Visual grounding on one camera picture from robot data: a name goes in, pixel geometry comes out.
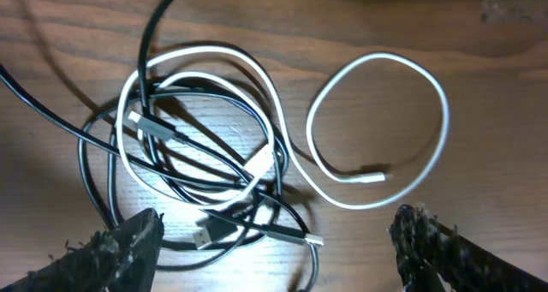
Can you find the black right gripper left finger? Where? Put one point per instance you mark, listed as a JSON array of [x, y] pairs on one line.
[[121, 259]]

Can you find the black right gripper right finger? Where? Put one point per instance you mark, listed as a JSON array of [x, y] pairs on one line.
[[429, 254]]

